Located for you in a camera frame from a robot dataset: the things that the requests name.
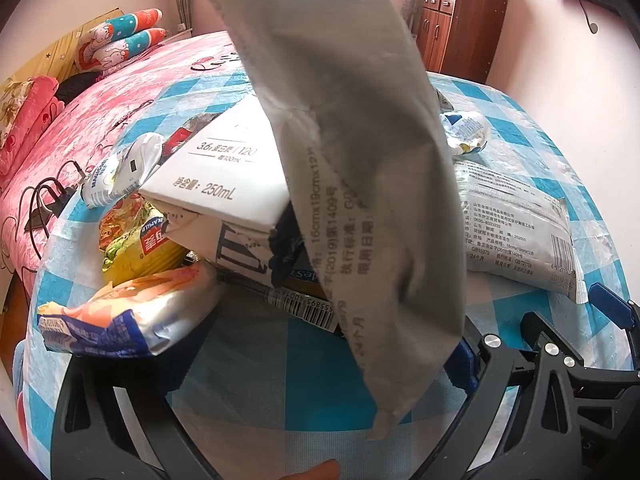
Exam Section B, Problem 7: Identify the blue checked plastic tablecloth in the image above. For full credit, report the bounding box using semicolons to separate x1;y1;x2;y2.
12;67;640;480

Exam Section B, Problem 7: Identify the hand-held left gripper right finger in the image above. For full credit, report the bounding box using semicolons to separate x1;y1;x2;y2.
400;332;587;480

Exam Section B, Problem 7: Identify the bed with pink bedspread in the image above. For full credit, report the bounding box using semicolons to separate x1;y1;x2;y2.
0;30;256;281

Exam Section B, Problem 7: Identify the white blue pack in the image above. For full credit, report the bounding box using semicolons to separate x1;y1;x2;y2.
439;109;491;157

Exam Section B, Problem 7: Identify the grey wet wipe wrapper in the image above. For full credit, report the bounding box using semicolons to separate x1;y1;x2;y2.
182;0;468;442

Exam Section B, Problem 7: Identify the yellow headboard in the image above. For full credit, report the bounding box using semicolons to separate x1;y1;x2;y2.
0;7;126;91

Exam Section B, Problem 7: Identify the orange blue tissue packet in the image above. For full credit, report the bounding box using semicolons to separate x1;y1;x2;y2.
36;261;227;359

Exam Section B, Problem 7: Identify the black cloth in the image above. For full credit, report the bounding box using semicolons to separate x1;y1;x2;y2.
55;72;108;103

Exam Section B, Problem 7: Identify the white wet wipe packet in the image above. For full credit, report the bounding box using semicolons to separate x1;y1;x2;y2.
451;159;591;305

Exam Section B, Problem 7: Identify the floral pillow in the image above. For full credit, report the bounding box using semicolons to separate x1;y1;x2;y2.
0;77;36;146

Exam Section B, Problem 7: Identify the yellow orange snack wrapper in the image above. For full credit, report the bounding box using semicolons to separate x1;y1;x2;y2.
99;194;188;286

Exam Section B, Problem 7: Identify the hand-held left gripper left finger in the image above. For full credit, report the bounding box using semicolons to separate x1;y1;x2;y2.
50;355;223;480

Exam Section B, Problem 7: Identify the brown wooden cabinet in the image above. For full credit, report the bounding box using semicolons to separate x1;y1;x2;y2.
416;0;510;85

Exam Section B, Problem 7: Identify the white milk carton box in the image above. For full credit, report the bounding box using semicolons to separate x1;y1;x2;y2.
139;91;311;291

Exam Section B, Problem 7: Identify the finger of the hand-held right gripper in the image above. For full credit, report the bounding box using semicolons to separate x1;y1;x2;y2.
589;283;640;328
521;311;640;381

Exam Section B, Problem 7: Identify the folded pink blanket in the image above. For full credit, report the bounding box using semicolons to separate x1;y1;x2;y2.
0;75;66;176

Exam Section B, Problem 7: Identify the black cable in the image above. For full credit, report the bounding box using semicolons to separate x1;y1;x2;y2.
22;159;91;241

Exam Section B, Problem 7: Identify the dark barcoded box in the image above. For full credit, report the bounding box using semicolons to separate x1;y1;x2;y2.
187;255;353;338

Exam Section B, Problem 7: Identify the crushed white drink pack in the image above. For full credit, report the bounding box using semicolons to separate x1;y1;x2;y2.
81;132;165;209

